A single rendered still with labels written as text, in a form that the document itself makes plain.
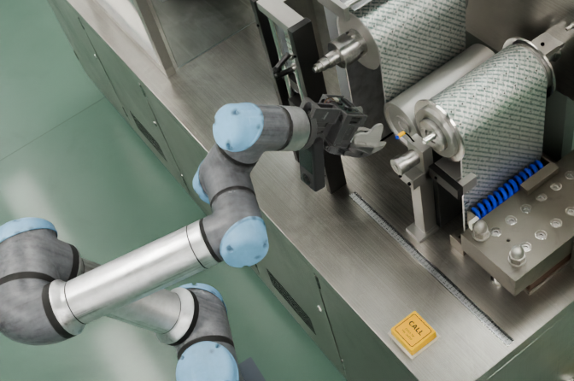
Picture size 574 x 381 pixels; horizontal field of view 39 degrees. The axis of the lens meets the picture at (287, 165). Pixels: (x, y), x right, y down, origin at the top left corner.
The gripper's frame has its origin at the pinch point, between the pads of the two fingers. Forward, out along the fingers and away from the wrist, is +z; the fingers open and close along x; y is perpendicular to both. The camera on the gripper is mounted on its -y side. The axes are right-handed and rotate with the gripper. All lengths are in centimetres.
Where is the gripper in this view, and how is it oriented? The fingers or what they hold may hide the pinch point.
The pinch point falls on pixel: (371, 140)
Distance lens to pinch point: 153.2
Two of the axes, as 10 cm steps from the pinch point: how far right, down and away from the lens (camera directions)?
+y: 3.7, -8.3, -4.2
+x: -5.6, -5.6, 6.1
